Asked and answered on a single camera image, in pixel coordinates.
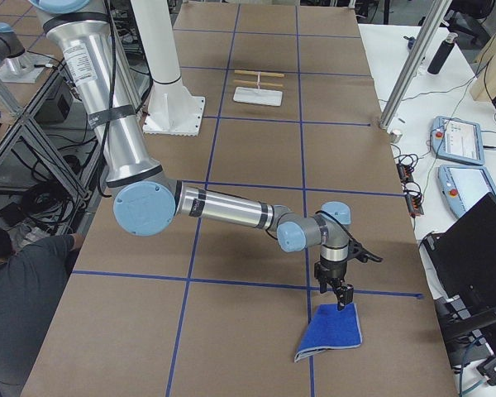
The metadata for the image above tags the aluminium frame post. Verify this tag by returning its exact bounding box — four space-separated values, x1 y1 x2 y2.
379 0 451 130

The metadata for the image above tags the near teach pendant tablet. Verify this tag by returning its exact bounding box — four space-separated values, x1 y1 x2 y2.
438 165 496 218

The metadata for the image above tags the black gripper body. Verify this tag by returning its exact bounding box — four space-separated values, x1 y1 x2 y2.
314 260 347 294

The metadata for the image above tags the blue microfiber towel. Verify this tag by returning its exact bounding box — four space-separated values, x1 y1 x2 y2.
293 303 363 362

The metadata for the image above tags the far teach pendant tablet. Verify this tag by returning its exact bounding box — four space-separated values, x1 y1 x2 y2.
430 116 484 165

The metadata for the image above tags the white towel rack base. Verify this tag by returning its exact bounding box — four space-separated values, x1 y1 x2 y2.
233 87 283 107

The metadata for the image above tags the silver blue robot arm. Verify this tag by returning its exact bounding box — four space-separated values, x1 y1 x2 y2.
35 1 358 307
0 22 43 84

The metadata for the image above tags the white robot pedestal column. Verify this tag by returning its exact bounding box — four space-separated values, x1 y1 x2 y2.
131 0 205 136

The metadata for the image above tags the person in grey shirt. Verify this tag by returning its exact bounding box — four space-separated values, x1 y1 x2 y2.
0 228 84 396

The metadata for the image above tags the teach pendant tablet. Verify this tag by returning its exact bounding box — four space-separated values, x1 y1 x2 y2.
438 165 496 218
430 116 484 165

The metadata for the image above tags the right wooden rack rod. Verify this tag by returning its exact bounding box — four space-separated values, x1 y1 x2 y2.
234 69 285 79

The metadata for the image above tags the small silver cylinder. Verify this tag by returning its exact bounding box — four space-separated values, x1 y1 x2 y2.
389 129 403 144

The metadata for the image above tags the black water bottle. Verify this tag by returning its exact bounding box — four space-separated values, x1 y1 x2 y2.
427 32 458 74

